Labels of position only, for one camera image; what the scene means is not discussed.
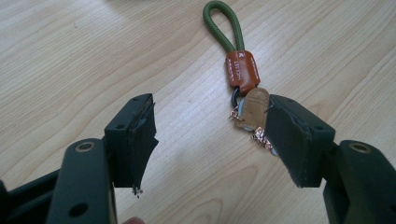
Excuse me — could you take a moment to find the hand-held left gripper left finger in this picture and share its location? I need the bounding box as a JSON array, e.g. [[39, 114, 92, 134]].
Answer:
[[104, 92, 160, 199]]

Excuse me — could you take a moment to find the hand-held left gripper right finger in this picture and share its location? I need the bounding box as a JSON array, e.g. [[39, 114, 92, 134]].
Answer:
[[263, 94, 337, 189]]

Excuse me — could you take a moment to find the green cord keychain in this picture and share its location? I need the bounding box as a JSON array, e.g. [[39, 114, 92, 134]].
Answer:
[[202, 0, 280, 157]]

